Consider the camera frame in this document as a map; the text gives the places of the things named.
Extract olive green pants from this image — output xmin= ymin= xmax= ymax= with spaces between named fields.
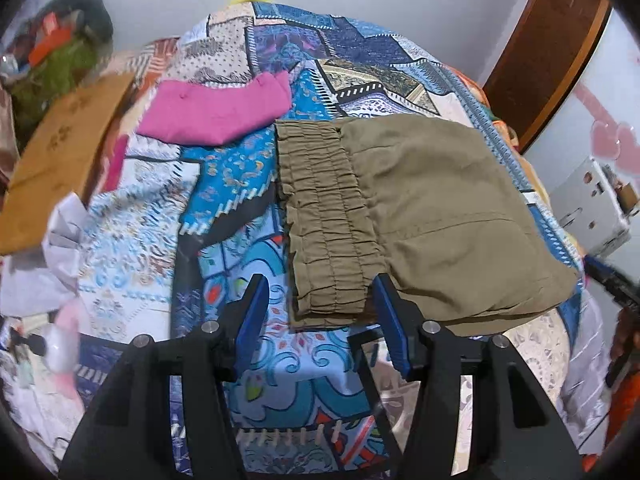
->
xmin=274 ymin=112 xmax=580 ymax=337

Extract pink folded cloth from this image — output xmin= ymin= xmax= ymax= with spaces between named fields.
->
xmin=136 ymin=71 xmax=293 ymax=147

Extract pink white plastic bottle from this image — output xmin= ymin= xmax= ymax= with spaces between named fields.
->
xmin=42 ymin=305 xmax=83 ymax=401

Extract blue patchwork printed bedsheet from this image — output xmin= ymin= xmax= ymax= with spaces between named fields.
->
xmin=75 ymin=1 xmax=586 ymax=478

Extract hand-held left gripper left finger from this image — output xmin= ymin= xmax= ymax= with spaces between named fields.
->
xmin=59 ymin=273 xmax=271 ymax=480

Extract brown wooden door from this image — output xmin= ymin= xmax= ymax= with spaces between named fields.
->
xmin=483 ymin=0 xmax=614 ymax=153

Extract green cloth pile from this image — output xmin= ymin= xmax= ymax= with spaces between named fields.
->
xmin=0 ymin=0 xmax=115 ymax=151

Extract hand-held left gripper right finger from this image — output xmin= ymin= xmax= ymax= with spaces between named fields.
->
xmin=347 ymin=273 xmax=586 ymax=480

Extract white crumpled cloth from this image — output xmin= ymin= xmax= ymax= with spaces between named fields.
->
xmin=0 ymin=192 xmax=90 ymax=318

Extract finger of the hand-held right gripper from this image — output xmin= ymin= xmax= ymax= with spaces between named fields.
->
xmin=584 ymin=255 xmax=640 ymax=313

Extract brown cardboard box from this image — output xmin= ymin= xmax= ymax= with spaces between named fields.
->
xmin=0 ymin=71 xmax=137 ymax=256

